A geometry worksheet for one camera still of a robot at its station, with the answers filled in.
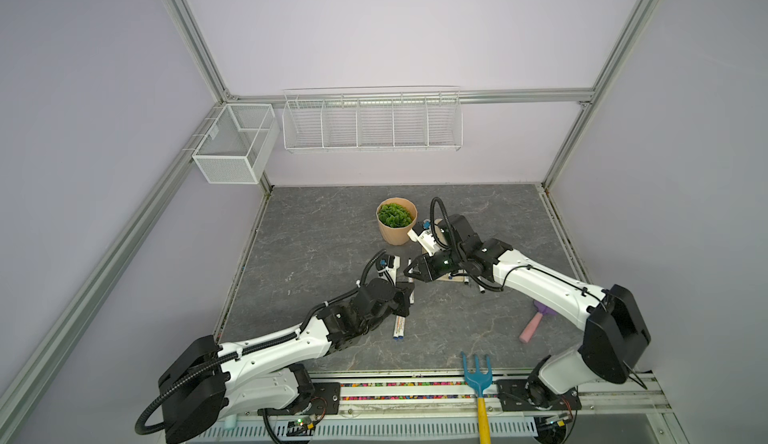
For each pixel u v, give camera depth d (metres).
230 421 0.70
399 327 0.85
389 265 0.68
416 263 0.74
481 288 0.62
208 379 0.40
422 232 0.73
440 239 0.72
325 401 0.73
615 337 0.43
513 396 0.69
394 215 0.96
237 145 1.01
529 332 0.82
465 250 0.63
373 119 1.02
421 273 0.73
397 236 0.94
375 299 0.56
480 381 0.75
